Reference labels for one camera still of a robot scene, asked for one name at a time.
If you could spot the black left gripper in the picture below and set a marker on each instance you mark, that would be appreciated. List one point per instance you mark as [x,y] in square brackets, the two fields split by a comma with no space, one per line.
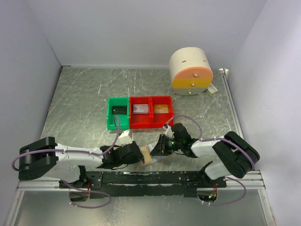
[137,158]

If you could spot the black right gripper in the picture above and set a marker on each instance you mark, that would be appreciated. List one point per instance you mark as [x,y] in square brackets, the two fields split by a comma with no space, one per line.
[161,148]

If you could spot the brown leather card holder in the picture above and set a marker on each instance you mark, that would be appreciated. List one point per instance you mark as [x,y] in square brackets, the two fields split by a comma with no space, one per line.
[155,159]

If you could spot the red plastic bin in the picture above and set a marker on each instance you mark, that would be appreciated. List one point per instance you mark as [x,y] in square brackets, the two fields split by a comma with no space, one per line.
[140,121]
[159,119]

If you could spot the green plastic bin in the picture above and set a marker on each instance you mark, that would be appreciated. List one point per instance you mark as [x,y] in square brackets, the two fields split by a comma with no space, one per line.
[124,118]

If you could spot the white round drawer cabinet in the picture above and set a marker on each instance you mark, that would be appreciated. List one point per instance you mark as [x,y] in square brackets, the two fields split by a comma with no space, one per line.
[190,71]

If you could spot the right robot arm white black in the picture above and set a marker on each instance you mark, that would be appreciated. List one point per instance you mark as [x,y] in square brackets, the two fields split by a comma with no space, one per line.
[235,156]

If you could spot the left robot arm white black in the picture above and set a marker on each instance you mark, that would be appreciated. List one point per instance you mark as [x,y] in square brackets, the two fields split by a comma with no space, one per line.
[47,158]

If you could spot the gold card in bin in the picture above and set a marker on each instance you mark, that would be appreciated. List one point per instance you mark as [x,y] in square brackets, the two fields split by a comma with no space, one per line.
[160,109]

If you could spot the silver purple card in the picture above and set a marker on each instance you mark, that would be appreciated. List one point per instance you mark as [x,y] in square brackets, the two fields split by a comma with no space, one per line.
[140,109]

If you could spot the black card in green bin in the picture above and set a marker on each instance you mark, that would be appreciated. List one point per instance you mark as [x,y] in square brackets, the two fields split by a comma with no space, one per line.
[119,109]

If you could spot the small white green box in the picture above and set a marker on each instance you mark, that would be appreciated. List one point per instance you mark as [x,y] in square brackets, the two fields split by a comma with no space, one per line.
[211,89]

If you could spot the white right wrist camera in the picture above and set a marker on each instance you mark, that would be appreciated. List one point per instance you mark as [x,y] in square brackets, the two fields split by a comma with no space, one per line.
[168,131]

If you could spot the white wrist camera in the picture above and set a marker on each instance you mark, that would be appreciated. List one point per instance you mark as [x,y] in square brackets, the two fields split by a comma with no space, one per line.
[125,137]
[168,131]

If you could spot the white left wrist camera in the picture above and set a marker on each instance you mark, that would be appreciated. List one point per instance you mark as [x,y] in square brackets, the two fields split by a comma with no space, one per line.
[125,137]

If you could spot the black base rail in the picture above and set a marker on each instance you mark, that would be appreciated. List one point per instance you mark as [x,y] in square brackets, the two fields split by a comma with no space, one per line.
[151,183]

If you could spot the white corner bracket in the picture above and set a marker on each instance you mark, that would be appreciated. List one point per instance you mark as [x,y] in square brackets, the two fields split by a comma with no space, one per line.
[224,71]

